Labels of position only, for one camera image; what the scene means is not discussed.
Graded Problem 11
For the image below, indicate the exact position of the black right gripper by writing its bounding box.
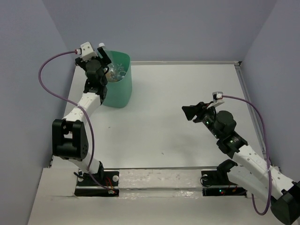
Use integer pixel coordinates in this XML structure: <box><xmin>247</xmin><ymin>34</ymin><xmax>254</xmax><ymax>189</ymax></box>
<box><xmin>181</xmin><ymin>101</ymin><xmax>221</xmax><ymax>139</ymax></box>

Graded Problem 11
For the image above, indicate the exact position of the black label bottle black cap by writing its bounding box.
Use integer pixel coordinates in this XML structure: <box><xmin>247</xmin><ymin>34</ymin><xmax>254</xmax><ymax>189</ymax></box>
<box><xmin>105</xmin><ymin>63</ymin><xmax>128</xmax><ymax>83</ymax></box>

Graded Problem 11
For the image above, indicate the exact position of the slim clear bottle white cap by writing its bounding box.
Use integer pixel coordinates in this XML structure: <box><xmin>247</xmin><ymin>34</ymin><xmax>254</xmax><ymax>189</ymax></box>
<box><xmin>97</xmin><ymin>43</ymin><xmax>112</xmax><ymax>70</ymax></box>

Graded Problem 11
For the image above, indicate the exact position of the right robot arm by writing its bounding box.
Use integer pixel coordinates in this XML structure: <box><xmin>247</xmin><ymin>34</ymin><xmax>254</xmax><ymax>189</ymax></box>
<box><xmin>182</xmin><ymin>102</ymin><xmax>300</xmax><ymax>225</ymax></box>

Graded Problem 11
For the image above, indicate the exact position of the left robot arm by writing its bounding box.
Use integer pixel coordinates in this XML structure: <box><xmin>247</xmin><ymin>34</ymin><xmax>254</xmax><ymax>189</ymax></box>
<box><xmin>52</xmin><ymin>42</ymin><xmax>112</xmax><ymax>185</ymax></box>

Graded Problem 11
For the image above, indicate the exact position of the green plastic bin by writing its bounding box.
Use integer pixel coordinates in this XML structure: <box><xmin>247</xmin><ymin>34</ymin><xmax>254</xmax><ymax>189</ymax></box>
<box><xmin>102</xmin><ymin>51</ymin><xmax>132</xmax><ymax>108</ymax></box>

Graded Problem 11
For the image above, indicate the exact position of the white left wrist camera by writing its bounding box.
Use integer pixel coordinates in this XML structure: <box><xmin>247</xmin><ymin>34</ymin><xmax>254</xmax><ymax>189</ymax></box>
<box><xmin>75</xmin><ymin>42</ymin><xmax>98</xmax><ymax>61</ymax></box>

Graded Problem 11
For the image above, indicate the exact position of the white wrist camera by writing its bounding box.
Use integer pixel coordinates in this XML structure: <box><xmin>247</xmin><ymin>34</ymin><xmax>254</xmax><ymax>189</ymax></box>
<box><xmin>75</xmin><ymin>42</ymin><xmax>98</xmax><ymax>61</ymax></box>
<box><xmin>208</xmin><ymin>91</ymin><xmax>224</xmax><ymax>108</ymax></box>

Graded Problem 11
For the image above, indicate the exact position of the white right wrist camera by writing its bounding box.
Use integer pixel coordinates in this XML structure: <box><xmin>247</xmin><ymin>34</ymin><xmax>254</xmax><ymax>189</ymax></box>
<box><xmin>208</xmin><ymin>91</ymin><xmax>224</xmax><ymax>108</ymax></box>

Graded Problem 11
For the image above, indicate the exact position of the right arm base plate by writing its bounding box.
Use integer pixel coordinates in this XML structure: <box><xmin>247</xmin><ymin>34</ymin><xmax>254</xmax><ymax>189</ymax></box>
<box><xmin>200</xmin><ymin>170</ymin><xmax>247</xmax><ymax>197</ymax></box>

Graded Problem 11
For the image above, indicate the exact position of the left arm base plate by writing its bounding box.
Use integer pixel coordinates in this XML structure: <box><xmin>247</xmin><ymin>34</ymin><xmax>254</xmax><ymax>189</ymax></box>
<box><xmin>74</xmin><ymin>170</ymin><xmax>120</xmax><ymax>197</ymax></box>

